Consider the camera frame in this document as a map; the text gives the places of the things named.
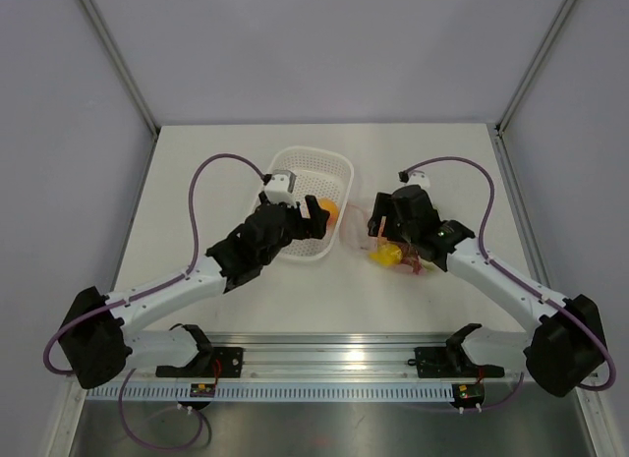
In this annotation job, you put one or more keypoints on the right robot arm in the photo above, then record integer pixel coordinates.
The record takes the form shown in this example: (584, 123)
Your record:
(562, 340)

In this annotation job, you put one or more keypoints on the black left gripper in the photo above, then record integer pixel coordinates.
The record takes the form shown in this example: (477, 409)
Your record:
(310, 228)

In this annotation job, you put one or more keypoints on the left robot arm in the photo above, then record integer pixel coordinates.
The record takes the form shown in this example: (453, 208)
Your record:
(103, 335)

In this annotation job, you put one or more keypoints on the aluminium frame post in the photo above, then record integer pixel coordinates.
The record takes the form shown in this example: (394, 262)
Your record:
(106, 38)
(550, 38)

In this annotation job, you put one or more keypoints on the fake yellow pear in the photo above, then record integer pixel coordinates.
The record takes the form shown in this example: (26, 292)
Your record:
(387, 255)

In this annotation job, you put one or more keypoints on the white slotted cable duct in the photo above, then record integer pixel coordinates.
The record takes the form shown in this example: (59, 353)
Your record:
(276, 392)

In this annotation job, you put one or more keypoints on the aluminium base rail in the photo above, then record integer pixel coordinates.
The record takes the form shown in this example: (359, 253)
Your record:
(362, 357)

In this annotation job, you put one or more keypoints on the left aluminium frame post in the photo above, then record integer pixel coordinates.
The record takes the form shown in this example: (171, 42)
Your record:
(106, 38)

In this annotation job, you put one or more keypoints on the fake red grapes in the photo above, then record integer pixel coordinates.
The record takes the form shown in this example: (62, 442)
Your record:
(411, 263)

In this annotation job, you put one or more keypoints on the black mounting plate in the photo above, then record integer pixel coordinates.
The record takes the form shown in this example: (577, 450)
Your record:
(437, 361)
(227, 362)

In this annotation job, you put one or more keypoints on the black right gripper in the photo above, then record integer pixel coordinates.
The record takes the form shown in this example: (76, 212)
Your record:
(383, 206)

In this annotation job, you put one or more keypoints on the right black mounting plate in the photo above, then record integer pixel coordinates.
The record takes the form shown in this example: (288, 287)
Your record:
(437, 361)

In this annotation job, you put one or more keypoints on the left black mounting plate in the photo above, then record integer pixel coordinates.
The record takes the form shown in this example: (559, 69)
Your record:
(227, 362)

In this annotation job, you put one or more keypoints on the fake orange fruit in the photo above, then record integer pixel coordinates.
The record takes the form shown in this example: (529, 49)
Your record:
(333, 211)

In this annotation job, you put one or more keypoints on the right aluminium frame post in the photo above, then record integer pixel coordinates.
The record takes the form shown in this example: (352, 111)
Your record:
(550, 38)

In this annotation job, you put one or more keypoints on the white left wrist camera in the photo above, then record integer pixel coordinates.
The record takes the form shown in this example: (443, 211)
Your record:
(279, 187)

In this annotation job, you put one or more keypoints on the white perforated plastic basket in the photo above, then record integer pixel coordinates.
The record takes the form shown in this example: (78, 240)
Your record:
(325, 175)

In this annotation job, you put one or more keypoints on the clear zip top bag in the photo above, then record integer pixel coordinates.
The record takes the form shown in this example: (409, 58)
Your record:
(353, 234)

